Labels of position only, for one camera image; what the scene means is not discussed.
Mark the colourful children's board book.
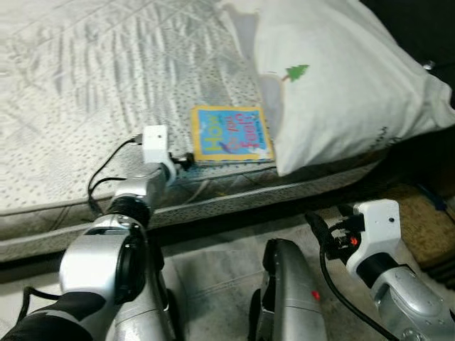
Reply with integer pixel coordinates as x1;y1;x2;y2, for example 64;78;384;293
190;104;277;166

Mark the white pillow green tree print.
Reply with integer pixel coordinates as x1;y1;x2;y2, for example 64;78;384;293
220;0;455;178

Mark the silver robot right leg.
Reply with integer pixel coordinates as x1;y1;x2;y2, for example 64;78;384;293
248;237;329;341

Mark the brown woven floor mat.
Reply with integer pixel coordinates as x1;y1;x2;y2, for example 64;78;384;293
383;183;455;272

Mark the grey patterned mattress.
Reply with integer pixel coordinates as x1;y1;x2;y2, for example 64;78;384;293
0;0;455;265

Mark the black tufted headboard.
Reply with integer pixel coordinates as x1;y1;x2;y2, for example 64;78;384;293
358;0;455;94

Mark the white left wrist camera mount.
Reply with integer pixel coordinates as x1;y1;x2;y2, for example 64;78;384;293
141;125;177;179

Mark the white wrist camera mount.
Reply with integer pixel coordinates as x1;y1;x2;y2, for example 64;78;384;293
141;125;177;179
344;198;404;269

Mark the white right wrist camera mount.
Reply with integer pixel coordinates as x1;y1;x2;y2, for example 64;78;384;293
344;198;404;269

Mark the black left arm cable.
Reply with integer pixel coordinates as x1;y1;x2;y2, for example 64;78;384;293
86;134;147;215

